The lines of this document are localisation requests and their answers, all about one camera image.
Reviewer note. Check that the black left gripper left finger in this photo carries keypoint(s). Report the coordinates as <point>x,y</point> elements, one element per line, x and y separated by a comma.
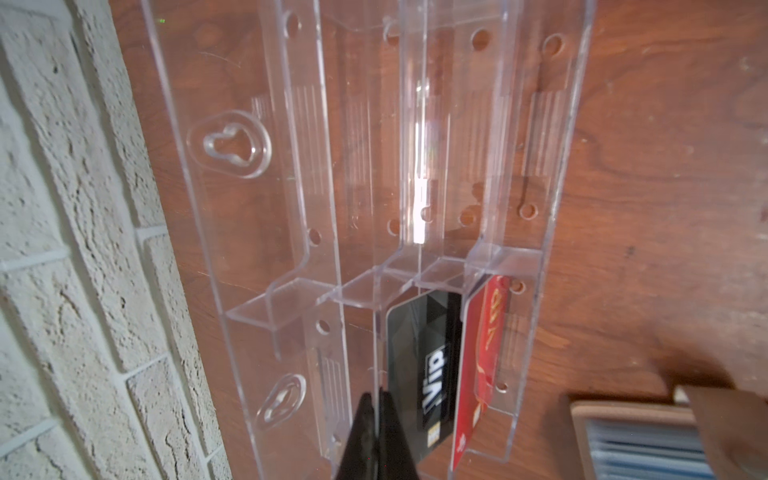
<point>359,460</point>

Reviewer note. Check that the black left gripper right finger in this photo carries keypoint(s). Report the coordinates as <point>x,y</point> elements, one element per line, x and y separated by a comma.
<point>395,461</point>

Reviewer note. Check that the red VIP card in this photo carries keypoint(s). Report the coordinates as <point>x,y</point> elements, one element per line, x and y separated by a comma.
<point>483,325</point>

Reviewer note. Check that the clear acrylic card organizer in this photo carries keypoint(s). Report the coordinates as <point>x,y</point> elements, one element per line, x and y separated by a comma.
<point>342,157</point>

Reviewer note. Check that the black VIP card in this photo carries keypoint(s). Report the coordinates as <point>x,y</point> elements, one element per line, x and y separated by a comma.
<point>424,337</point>

